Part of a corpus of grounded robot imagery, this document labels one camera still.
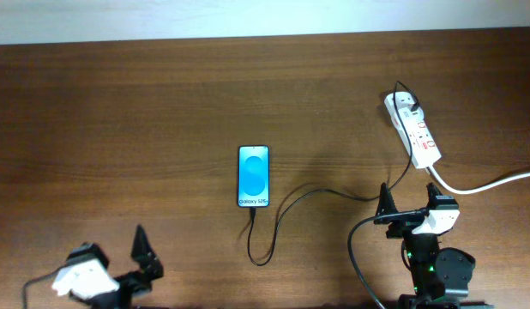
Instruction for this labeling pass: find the black charger cable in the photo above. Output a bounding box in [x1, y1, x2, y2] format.
[246, 81, 421, 267]

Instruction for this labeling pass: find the blue Galaxy smartphone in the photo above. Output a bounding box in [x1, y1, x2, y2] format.
[237, 145, 270, 208]

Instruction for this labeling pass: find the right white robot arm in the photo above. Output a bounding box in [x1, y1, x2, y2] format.
[373, 183, 491, 308]

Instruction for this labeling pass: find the white power strip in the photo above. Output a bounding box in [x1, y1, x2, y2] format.
[384, 92, 442, 169]

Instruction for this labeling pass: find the white power strip cord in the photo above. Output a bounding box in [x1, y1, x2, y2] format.
[426, 102, 530, 196]

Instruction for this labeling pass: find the white charger plug adapter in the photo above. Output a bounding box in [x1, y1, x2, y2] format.
[399, 107, 426, 130]

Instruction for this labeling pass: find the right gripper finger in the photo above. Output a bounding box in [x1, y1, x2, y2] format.
[374, 183, 398, 224]
[426, 183, 443, 209]

